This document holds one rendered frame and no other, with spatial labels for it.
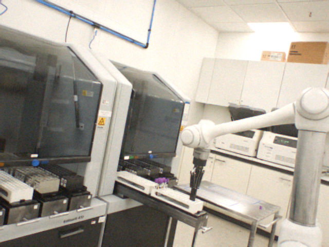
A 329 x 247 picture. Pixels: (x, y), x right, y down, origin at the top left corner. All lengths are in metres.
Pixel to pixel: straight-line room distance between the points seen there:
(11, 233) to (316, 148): 1.30
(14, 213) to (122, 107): 0.80
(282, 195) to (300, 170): 2.56
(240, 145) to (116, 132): 2.45
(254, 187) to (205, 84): 1.69
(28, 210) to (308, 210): 1.18
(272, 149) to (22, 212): 3.03
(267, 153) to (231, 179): 0.59
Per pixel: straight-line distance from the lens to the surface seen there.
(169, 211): 1.69
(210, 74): 4.61
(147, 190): 1.79
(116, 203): 1.86
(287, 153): 3.83
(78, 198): 1.64
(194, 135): 1.39
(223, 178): 4.10
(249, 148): 3.94
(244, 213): 1.85
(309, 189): 1.32
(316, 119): 1.27
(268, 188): 3.91
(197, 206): 1.65
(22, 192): 1.49
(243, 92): 4.34
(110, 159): 1.83
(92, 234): 1.82
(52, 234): 1.63
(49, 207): 1.55
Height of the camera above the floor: 1.35
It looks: 3 degrees down
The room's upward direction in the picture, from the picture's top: 11 degrees clockwise
